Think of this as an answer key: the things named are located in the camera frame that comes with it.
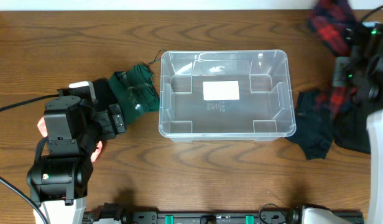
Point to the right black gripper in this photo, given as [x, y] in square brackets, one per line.
[346, 66]

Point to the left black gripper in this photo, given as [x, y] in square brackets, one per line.
[115, 121]

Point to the red plaid flannel shirt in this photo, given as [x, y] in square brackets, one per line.
[330, 20]

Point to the pink printed t-shirt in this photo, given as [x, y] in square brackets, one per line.
[43, 130]

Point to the dark navy garment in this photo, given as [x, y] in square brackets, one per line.
[314, 131]

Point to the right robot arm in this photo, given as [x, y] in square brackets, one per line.
[374, 126]

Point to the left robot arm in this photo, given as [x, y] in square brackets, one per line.
[58, 179]

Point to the black taped folded garment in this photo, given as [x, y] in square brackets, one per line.
[104, 94]

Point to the green folded garment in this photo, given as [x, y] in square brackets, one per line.
[134, 90]

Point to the clear plastic storage bin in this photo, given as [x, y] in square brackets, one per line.
[264, 111]

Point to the white label in bin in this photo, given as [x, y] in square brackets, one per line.
[218, 91]

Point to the black mounting rail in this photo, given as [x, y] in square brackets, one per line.
[269, 213]

